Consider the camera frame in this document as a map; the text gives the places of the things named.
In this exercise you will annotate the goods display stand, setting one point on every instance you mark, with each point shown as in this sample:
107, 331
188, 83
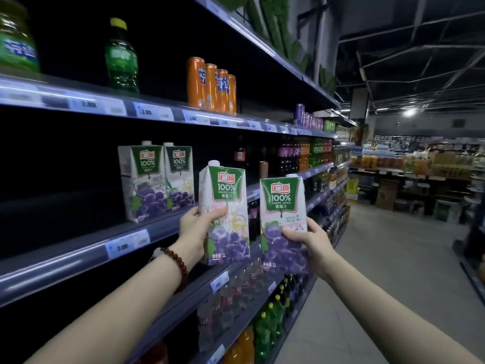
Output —
416, 162

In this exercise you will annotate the person's right forearm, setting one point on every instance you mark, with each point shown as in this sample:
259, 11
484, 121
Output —
386, 322

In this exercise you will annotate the yellow sign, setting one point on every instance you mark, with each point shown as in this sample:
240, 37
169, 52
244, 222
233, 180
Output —
352, 189

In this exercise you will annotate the red drink bottles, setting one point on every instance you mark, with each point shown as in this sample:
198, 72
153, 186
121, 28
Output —
157, 354

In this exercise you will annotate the row of green cans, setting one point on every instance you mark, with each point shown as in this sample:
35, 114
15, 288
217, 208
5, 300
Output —
329, 126

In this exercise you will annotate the assorted bottled drinks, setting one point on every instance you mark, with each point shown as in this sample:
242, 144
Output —
333, 181

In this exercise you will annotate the person's left forearm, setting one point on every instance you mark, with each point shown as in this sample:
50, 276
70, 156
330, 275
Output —
113, 318

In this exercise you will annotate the tall orange soda can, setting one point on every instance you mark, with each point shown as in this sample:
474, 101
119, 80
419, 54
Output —
232, 96
211, 89
196, 85
222, 92

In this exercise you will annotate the grape juice carton pair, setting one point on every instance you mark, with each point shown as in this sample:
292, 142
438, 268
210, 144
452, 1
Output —
227, 185
146, 174
180, 174
282, 200

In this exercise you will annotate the small yellow soda bottle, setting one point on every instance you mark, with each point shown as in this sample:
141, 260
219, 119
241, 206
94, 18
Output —
17, 41

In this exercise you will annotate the person's left hand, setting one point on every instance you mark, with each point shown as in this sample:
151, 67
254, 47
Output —
193, 235

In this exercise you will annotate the brown cardboard box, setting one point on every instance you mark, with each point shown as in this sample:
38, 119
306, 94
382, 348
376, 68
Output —
386, 195

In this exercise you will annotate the dark store rack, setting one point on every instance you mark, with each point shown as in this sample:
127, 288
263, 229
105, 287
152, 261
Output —
473, 242

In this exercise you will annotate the orange drink bottles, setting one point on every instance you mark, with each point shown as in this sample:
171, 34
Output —
244, 346

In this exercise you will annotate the row of purple label bottles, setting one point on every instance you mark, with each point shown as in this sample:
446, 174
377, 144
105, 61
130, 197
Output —
253, 219

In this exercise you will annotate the row of clear bottles red labels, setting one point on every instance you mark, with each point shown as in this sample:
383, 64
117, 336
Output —
227, 299

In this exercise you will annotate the white blue price label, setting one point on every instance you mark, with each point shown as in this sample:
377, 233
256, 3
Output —
194, 117
19, 95
127, 244
219, 282
255, 125
153, 112
98, 106

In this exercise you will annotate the small green soda bottle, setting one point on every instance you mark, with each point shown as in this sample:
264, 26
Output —
121, 60

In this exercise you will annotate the row of assorted soda bottles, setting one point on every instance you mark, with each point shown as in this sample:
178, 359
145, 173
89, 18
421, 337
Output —
303, 155

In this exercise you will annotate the bright ceiling lamp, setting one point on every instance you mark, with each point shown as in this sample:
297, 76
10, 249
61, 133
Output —
409, 112

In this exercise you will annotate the person's right hand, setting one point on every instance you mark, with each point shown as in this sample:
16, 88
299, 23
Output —
320, 253

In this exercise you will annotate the row of green soda bottles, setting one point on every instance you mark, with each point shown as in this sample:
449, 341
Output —
263, 333

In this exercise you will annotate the dark bottle red label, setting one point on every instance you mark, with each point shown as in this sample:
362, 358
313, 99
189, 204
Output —
239, 155

